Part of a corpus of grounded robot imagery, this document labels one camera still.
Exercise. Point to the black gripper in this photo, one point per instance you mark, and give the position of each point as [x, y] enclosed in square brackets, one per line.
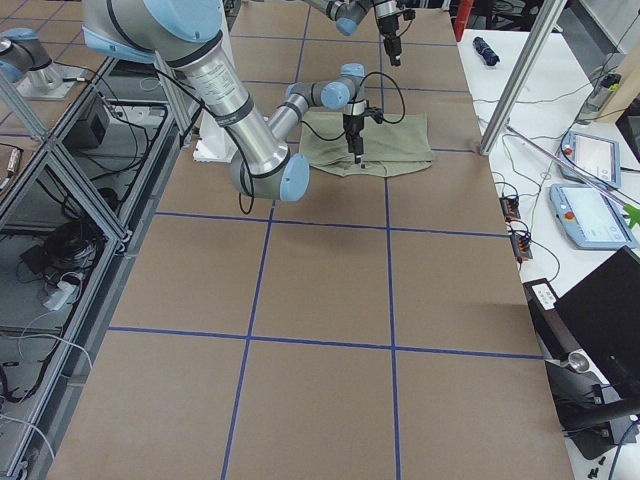
[352, 126]
[389, 31]

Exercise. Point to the olive green long-sleeve shirt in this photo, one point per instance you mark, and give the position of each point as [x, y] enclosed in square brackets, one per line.
[395, 148]

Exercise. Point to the silver blue background robot arm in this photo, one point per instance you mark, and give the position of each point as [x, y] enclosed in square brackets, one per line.
[26, 63]

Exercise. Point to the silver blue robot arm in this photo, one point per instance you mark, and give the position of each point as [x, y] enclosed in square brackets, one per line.
[348, 15]
[188, 36]

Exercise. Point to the red fire extinguisher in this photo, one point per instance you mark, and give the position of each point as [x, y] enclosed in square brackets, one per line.
[461, 19]

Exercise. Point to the dark blue folded umbrella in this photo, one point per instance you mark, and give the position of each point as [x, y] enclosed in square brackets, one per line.
[485, 51]

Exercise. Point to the upper orange black circuit board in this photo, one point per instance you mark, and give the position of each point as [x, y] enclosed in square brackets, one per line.
[510, 207]

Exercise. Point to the orange black circuit board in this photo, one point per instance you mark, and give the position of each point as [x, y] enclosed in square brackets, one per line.
[521, 245]
[510, 207]

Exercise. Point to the lower orange black circuit board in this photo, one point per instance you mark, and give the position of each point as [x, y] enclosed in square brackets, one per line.
[521, 245]

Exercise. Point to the upper teach pendant tablet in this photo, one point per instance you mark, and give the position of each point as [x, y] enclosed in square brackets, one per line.
[596, 156]

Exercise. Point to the teach pendant tablet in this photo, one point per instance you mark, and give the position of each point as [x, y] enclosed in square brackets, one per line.
[596, 156]
[589, 219]

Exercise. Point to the lower teach pendant tablet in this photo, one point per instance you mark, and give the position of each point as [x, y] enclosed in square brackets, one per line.
[589, 219]

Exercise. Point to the black box with white label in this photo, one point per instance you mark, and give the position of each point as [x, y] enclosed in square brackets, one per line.
[551, 329]

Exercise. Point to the green star-shaped marker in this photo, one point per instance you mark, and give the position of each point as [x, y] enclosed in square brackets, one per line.
[633, 214]

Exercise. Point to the black monitor screen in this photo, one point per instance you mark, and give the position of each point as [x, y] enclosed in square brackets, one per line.
[602, 314]

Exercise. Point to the small silver metal cup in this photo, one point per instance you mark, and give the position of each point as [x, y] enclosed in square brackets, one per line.
[578, 362]

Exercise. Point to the white power adapter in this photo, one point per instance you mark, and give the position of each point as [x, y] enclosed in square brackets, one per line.
[61, 294]

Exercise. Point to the aluminium frame post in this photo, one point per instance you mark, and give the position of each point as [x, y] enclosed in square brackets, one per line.
[534, 44]

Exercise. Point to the black box under frame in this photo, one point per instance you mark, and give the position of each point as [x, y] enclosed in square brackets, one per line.
[90, 129]

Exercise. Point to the aluminium frame rail structure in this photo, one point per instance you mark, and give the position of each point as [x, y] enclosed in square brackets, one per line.
[78, 215]

